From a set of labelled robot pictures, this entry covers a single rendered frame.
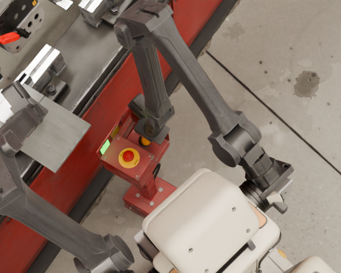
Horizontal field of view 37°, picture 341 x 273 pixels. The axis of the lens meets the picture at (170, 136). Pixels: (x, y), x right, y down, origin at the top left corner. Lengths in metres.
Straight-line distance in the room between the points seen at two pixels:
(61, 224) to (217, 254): 0.33
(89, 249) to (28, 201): 0.22
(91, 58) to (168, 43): 0.70
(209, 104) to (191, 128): 1.42
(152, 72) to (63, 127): 0.39
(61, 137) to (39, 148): 0.07
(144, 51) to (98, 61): 0.56
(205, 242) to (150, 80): 0.47
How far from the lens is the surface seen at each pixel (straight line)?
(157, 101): 1.40
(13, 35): 1.41
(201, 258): 1.09
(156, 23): 1.13
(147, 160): 1.73
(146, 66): 1.29
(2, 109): 1.66
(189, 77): 1.16
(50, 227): 1.02
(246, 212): 1.10
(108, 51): 1.81
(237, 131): 1.24
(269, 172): 1.25
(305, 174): 2.58
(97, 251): 1.12
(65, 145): 1.56
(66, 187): 2.07
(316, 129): 2.67
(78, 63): 1.81
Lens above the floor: 2.42
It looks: 69 degrees down
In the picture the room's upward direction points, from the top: 7 degrees counter-clockwise
